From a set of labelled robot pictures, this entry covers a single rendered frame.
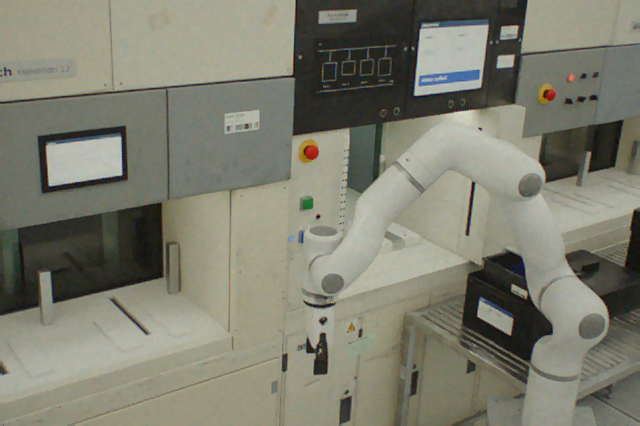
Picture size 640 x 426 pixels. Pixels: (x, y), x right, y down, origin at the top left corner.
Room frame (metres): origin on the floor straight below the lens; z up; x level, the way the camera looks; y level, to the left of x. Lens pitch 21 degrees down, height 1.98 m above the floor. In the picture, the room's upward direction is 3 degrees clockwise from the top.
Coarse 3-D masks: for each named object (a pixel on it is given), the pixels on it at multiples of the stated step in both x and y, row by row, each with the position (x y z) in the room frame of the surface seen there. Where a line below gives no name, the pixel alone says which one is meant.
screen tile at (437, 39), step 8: (440, 32) 2.41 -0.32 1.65; (448, 32) 2.43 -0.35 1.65; (424, 40) 2.37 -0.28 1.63; (432, 40) 2.39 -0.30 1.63; (440, 40) 2.41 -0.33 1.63; (448, 40) 2.43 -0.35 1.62; (424, 48) 2.37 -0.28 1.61; (448, 48) 2.43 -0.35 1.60; (424, 56) 2.37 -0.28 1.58; (432, 56) 2.39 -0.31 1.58; (440, 56) 2.41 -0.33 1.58; (448, 56) 2.43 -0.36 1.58; (424, 64) 2.37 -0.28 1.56; (432, 64) 2.39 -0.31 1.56; (440, 64) 2.41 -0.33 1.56; (448, 64) 2.43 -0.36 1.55
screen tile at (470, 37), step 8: (464, 32) 2.47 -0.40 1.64; (472, 32) 2.49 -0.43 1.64; (456, 40) 2.45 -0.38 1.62; (464, 40) 2.47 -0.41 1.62; (472, 40) 2.49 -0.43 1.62; (480, 40) 2.51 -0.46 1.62; (480, 48) 2.51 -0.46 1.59; (456, 56) 2.45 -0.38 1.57; (464, 56) 2.47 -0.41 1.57; (472, 56) 2.49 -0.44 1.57; (480, 56) 2.52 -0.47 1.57; (456, 64) 2.45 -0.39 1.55; (464, 64) 2.48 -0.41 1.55; (472, 64) 2.50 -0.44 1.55; (480, 64) 2.52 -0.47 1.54
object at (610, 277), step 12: (576, 252) 2.70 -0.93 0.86; (588, 252) 2.71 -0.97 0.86; (576, 264) 2.59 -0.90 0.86; (588, 264) 2.53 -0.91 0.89; (600, 264) 2.60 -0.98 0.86; (612, 264) 2.61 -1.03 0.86; (588, 276) 2.49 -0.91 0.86; (600, 276) 2.50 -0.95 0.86; (612, 276) 2.51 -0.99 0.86; (624, 276) 2.51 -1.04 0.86; (636, 276) 2.52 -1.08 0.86; (600, 288) 2.41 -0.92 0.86; (612, 288) 2.41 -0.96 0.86; (624, 288) 2.42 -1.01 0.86; (636, 288) 2.46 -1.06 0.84; (612, 300) 2.39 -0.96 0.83; (624, 300) 2.43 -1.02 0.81; (636, 300) 2.47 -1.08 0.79; (612, 312) 2.40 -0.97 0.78; (624, 312) 2.44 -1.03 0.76
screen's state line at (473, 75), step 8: (456, 72) 2.46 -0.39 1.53; (464, 72) 2.48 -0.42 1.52; (472, 72) 2.50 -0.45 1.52; (480, 72) 2.52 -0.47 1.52; (424, 80) 2.38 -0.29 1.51; (432, 80) 2.40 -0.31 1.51; (440, 80) 2.42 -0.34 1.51; (448, 80) 2.44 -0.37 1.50; (456, 80) 2.46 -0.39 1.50; (464, 80) 2.48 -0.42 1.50; (472, 80) 2.50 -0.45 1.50
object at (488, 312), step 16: (480, 272) 2.34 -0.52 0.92; (480, 288) 2.26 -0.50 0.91; (496, 288) 2.21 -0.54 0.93; (592, 288) 2.25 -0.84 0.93; (464, 304) 2.31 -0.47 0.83; (480, 304) 2.25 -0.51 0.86; (496, 304) 2.20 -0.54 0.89; (512, 304) 2.15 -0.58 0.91; (464, 320) 2.30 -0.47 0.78; (480, 320) 2.24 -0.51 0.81; (496, 320) 2.19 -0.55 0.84; (512, 320) 2.14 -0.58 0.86; (528, 320) 2.10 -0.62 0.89; (544, 320) 2.12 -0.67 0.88; (496, 336) 2.19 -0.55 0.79; (512, 336) 2.14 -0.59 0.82; (528, 336) 2.09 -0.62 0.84; (512, 352) 2.13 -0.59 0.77; (528, 352) 2.09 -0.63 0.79
